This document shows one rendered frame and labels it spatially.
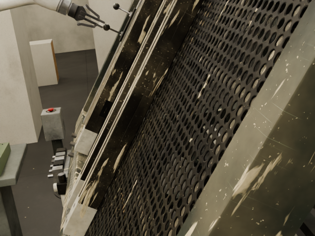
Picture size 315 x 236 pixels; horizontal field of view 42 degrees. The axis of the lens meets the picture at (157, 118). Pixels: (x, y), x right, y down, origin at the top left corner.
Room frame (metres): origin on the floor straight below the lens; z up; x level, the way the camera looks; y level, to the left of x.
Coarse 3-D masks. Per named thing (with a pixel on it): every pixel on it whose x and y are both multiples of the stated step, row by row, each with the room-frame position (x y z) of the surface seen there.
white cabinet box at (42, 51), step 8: (40, 40) 7.42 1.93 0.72; (48, 40) 7.31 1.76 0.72; (32, 48) 6.98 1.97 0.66; (40, 48) 6.99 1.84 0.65; (48, 48) 7.01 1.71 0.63; (32, 56) 6.97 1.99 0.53; (40, 56) 6.99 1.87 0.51; (48, 56) 7.01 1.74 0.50; (40, 64) 6.99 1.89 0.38; (48, 64) 7.01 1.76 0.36; (56, 64) 7.41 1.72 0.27; (40, 72) 6.98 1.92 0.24; (48, 72) 7.00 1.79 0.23; (56, 72) 7.13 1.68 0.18; (40, 80) 6.98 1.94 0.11; (48, 80) 7.00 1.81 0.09; (56, 80) 7.02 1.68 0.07
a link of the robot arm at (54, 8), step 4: (36, 0) 2.27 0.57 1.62; (40, 0) 2.26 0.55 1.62; (44, 0) 2.26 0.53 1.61; (48, 0) 2.26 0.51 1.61; (52, 0) 2.26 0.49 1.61; (56, 0) 2.27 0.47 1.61; (40, 4) 2.28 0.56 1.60; (44, 4) 2.27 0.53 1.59; (48, 4) 2.26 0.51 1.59; (52, 4) 2.26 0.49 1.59; (56, 4) 2.27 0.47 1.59; (48, 8) 2.29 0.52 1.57; (52, 8) 2.28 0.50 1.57; (56, 8) 2.28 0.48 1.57
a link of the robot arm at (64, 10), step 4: (60, 0) 2.28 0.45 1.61; (64, 0) 2.28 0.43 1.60; (68, 0) 2.30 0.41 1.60; (60, 4) 2.27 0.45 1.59; (64, 4) 2.28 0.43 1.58; (68, 4) 2.28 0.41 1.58; (60, 8) 2.27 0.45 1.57; (64, 8) 2.27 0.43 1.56; (68, 8) 2.29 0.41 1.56; (60, 12) 2.29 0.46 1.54; (64, 12) 2.28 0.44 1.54
